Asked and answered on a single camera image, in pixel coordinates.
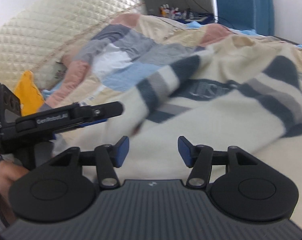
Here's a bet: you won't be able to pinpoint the cream striped fleece sweater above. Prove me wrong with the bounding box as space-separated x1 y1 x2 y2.
56 35 302 182

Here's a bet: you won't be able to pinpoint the left hand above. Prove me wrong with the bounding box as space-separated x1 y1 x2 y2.
0 154 29 232

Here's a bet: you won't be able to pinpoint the yellow cloth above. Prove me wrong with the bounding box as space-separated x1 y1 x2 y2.
14 70 44 116

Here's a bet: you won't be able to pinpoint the cream quilted headboard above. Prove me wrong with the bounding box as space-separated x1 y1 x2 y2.
0 0 145 89

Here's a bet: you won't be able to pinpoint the patchwork quilt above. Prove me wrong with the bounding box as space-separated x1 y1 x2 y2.
38 12 302 111

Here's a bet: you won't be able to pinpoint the blue upholstered chair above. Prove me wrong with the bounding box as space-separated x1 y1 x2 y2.
216 0 275 36

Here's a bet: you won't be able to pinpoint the bedside clutter bottles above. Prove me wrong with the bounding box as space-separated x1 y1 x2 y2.
158 3 212 22

